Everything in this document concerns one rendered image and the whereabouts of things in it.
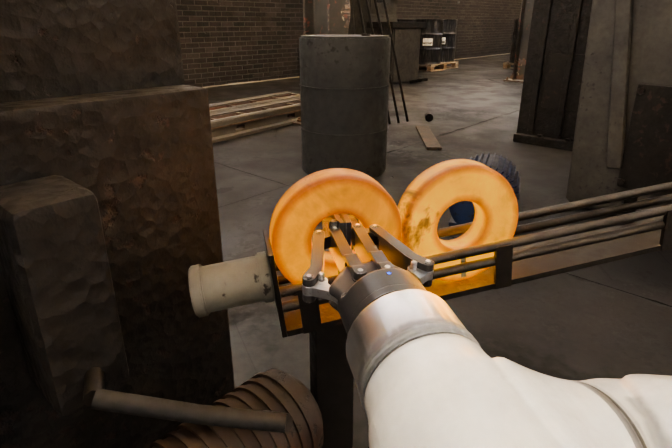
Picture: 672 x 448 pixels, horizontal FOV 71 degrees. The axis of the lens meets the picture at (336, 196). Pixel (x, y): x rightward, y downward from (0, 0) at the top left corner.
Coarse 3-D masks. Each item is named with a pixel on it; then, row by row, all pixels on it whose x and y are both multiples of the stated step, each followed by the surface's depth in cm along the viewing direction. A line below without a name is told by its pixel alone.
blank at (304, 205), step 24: (336, 168) 54; (288, 192) 53; (312, 192) 52; (336, 192) 52; (360, 192) 53; (384, 192) 54; (288, 216) 52; (312, 216) 53; (360, 216) 54; (384, 216) 55; (288, 240) 53; (288, 264) 55
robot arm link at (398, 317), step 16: (384, 304) 34; (400, 304) 33; (416, 304) 33; (432, 304) 34; (368, 320) 34; (384, 320) 33; (400, 320) 32; (416, 320) 32; (432, 320) 32; (448, 320) 32; (352, 336) 34; (368, 336) 33; (384, 336) 32; (400, 336) 31; (416, 336) 30; (352, 352) 34; (368, 352) 32; (384, 352) 31; (352, 368) 34; (368, 368) 31
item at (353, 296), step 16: (368, 272) 43; (384, 272) 38; (400, 272) 39; (336, 288) 41; (352, 288) 39; (368, 288) 37; (384, 288) 37; (400, 288) 36; (416, 288) 37; (336, 304) 41; (352, 304) 38; (368, 304) 36; (352, 320) 37
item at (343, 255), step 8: (336, 224) 51; (336, 232) 50; (336, 240) 49; (344, 240) 49; (336, 248) 48; (344, 248) 47; (336, 256) 48; (344, 256) 45; (352, 256) 45; (336, 264) 49; (344, 264) 45; (352, 264) 43; (360, 264) 43; (352, 272) 42; (360, 272) 42
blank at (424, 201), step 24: (432, 168) 57; (456, 168) 55; (480, 168) 56; (408, 192) 57; (432, 192) 56; (456, 192) 56; (480, 192) 57; (504, 192) 58; (408, 216) 56; (432, 216) 57; (480, 216) 60; (504, 216) 59; (408, 240) 57; (432, 240) 58; (456, 240) 62; (480, 240) 59
